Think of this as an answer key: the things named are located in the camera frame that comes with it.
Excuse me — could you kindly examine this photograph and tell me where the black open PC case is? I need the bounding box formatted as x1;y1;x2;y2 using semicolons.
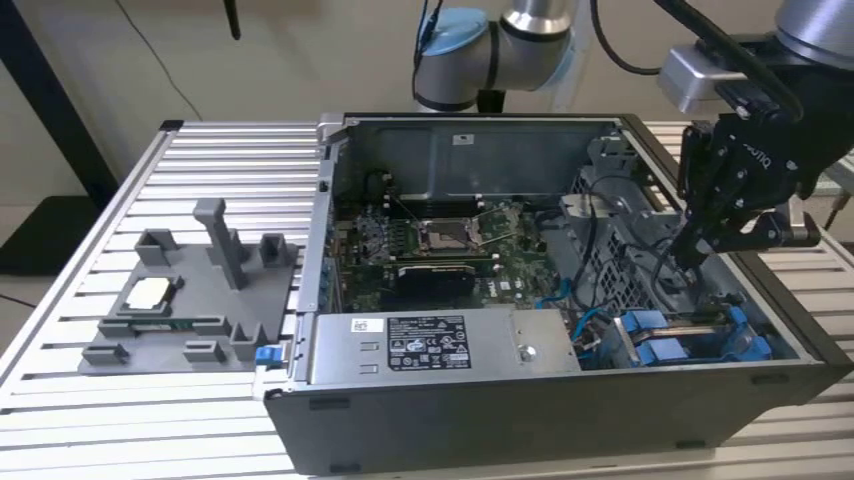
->
263;110;854;476

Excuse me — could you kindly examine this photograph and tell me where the grey metal disk bay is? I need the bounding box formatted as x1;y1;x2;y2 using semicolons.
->
543;133;759;364

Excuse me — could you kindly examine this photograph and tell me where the silver CPU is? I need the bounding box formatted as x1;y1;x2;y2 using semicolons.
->
124;276;180;312

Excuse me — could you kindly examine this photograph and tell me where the green motherboard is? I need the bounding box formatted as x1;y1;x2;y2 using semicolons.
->
331;198;576;314

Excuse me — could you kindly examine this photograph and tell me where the black hanging rod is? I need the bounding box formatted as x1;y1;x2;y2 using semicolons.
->
221;0;244;41

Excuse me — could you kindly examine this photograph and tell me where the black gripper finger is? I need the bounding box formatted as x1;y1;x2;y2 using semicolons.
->
696;199;755;269
670;122;716;270

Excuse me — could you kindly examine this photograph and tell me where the short black disk wire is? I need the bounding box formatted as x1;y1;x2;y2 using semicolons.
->
650;239;720;322

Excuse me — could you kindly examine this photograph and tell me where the silver power supply unit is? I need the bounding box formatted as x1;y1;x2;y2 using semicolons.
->
307;307;583;387

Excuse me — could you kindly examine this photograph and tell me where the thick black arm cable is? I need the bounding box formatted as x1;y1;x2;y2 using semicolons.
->
590;0;806;124

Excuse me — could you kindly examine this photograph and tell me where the metal socket cover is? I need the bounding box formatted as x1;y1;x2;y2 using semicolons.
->
470;208;523;242

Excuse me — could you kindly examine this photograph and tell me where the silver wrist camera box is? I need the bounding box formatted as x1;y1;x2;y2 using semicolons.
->
656;43;753;115

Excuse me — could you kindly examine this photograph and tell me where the thin metal locking lever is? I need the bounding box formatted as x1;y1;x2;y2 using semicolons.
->
391;196;423;223

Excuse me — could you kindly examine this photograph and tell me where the black upright post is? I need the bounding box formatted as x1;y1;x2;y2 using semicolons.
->
0;0;123;201

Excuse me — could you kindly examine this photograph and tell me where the blue disk wire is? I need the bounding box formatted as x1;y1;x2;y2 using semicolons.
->
536;291;614;357

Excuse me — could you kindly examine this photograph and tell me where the black floor base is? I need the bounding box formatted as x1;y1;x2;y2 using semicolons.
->
0;194;103;277

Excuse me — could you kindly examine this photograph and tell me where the thin black wall cable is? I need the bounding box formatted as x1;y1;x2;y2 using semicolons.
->
113;0;203;122

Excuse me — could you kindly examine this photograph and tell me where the grey parts rack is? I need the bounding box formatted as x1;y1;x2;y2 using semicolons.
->
76;197;303;376

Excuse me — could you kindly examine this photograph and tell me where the black graphics card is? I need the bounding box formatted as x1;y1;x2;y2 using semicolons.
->
390;261;480;310

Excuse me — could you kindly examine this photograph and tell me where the blue disk carrier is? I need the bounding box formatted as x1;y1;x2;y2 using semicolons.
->
635;339;781;366

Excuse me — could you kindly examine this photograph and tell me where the long black cable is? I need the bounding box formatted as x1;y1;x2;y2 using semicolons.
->
574;173;668;314

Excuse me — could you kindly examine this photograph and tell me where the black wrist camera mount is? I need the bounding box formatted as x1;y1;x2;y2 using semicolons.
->
712;209;823;254

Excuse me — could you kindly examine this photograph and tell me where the CPU socket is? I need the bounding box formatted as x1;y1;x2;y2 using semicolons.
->
414;218;480;252

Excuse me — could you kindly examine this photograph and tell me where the hard disk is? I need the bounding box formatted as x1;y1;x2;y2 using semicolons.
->
614;304;759;347

